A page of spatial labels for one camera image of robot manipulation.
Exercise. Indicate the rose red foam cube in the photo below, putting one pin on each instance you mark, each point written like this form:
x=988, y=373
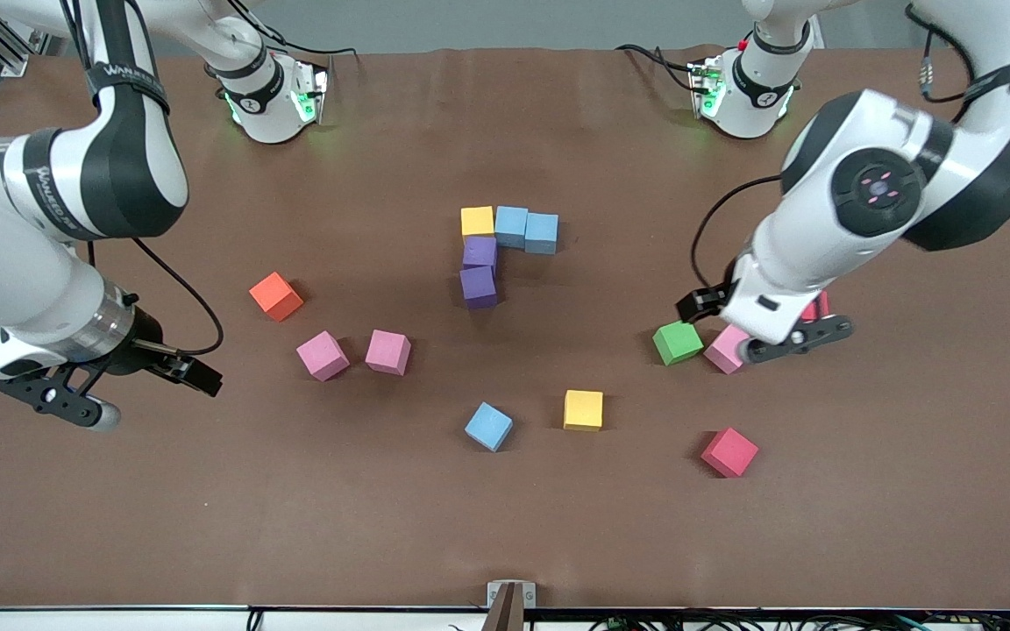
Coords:
x=729, y=452

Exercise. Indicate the brown table mat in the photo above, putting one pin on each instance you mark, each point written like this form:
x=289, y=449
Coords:
x=505, y=526

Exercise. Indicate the grey metal bracket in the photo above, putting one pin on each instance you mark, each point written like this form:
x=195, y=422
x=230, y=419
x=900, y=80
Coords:
x=496, y=596

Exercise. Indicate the orange foam cube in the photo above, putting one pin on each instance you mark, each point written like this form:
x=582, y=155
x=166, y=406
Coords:
x=276, y=296

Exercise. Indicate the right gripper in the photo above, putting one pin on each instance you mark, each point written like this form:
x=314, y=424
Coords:
x=138, y=353

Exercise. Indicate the blue foam cube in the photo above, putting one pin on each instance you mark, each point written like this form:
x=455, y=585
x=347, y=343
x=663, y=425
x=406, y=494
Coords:
x=542, y=233
x=511, y=226
x=488, y=427

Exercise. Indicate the green foam cube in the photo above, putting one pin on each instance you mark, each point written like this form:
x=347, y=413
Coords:
x=678, y=343

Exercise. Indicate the pink foam cube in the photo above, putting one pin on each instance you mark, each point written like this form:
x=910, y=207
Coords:
x=322, y=355
x=387, y=351
x=722, y=350

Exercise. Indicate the purple foam cube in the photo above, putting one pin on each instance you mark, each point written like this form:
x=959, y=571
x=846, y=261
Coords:
x=479, y=287
x=480, y=251

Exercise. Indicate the yellow foam cube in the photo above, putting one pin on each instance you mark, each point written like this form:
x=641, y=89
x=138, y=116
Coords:
x=478, y=221
x=583, y=410

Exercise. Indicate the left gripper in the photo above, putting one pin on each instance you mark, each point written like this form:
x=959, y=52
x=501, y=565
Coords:
x=696, y=304

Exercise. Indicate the silver connector box green light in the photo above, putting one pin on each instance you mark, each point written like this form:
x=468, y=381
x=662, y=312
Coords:
x=310, y=92
x=705, y=88

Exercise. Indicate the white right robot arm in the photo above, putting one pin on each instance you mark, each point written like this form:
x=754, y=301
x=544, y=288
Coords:
x=119, y=166

